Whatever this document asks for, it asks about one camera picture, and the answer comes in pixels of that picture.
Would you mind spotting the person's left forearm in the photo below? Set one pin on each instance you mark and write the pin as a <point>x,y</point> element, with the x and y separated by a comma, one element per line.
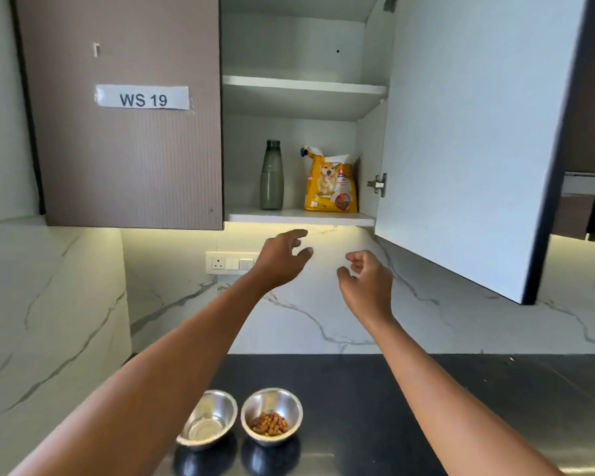
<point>144,391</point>

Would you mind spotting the steel cabinet hinge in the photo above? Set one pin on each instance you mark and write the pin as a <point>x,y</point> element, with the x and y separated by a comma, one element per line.
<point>378,185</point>
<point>390,2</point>

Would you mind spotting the dark hood cabinet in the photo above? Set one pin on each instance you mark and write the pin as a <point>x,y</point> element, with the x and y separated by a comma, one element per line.
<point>590,94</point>

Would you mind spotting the brown wall cabinet body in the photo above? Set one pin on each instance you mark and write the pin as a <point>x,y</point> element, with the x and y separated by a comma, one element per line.
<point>292,39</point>

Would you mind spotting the person's right forearm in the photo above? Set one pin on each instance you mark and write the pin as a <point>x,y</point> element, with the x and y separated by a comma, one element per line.
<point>451,411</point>

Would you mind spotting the white cabinet shelf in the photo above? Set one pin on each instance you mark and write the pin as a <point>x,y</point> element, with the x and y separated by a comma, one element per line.
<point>302,101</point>

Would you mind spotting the grey water bottle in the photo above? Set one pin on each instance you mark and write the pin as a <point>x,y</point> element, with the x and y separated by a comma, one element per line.
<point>271,188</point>

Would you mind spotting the person's left hand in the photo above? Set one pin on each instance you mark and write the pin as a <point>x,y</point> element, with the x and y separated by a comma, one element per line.
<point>277,262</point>

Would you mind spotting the person's right hand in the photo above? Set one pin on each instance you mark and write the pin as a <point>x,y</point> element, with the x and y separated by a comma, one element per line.
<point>372,292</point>

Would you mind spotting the yellow dog food bag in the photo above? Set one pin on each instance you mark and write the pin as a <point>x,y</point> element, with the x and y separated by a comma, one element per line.
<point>329,188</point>

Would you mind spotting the steel range hood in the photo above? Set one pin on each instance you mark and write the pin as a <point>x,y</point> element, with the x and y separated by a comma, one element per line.
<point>590,184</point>

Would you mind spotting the white switch panel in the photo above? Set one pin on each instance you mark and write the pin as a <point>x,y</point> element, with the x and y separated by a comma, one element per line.
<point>228,263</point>

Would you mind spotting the white paper label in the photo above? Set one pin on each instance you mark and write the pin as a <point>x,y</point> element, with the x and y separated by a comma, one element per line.
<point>144,98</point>

